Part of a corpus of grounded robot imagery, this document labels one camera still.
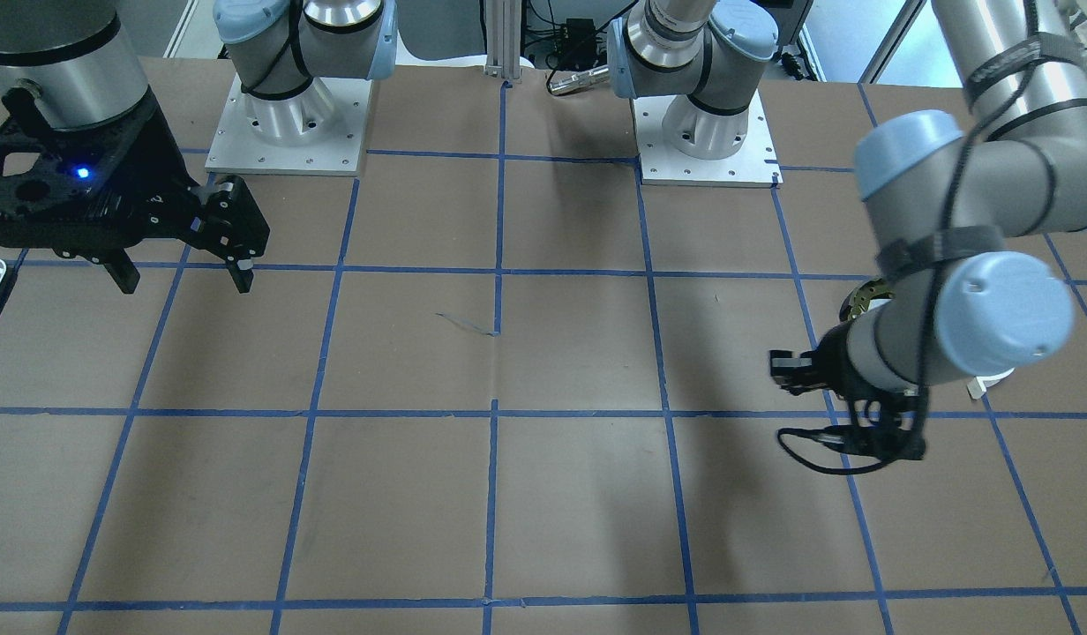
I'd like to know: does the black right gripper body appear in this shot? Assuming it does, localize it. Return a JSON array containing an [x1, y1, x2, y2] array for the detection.
[[0, 88, 270, 261]]

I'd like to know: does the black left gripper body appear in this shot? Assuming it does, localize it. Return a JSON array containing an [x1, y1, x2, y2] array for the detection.
[[769, 326, 928, 465]]

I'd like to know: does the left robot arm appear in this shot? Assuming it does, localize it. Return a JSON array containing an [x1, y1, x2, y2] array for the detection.
[[769, 1, 1087, 473]]

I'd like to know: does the white curved plastic part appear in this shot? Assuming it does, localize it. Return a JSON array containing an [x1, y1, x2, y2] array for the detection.
[[966, 369, 1013, 401]]

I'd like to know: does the olive brake shoe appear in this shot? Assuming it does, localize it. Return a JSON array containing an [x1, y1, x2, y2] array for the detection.
[[838, 278, 896, 323]]

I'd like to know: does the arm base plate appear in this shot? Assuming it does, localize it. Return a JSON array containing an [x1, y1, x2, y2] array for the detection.
[[205, 78, 376, 177], [630, 92, 784, 188]]

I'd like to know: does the aluminium frame post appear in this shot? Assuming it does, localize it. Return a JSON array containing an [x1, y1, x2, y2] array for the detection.
[[483, 0, 522, 85]]

